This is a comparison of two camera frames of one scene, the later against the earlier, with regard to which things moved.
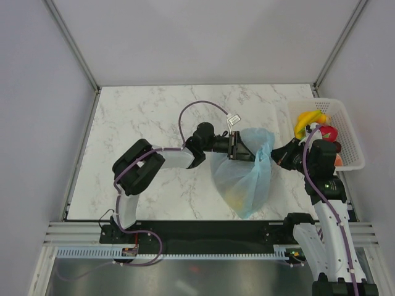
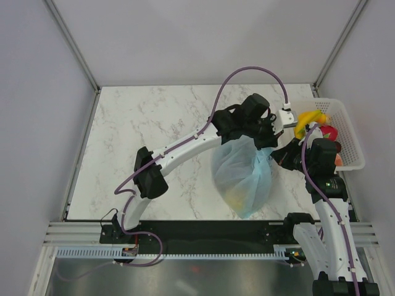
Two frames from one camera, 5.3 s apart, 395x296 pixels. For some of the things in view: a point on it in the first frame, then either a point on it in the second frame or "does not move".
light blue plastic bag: (244, 184) does not move
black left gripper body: (226, 145) → (261, 132)
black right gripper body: (294, 157) does not move
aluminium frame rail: (86, 234) does not move
